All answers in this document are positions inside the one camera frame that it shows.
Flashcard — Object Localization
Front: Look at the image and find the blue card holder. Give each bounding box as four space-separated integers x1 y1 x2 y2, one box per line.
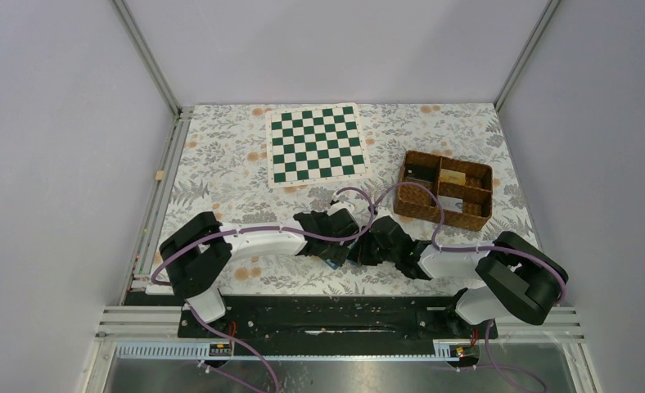
323 260 347 269

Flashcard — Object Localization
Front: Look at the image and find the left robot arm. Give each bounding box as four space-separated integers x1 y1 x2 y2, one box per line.
157 207 360 337

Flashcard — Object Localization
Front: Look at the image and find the white card in basket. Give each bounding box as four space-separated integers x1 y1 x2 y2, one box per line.
438 196 464 213

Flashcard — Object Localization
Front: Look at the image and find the black card in basket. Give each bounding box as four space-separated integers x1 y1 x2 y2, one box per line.
404 165 439 183

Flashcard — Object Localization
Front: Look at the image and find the gold card in basket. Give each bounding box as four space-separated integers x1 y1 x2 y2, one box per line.
439 169 467 185

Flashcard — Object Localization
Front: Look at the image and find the green white chessboard mat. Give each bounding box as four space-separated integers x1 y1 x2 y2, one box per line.
265 102 372 188

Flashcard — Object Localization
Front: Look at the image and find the brown wicker basket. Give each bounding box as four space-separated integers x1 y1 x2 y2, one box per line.
394 151 494 232

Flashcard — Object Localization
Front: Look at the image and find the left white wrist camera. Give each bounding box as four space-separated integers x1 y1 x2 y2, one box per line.
327 200 355 215

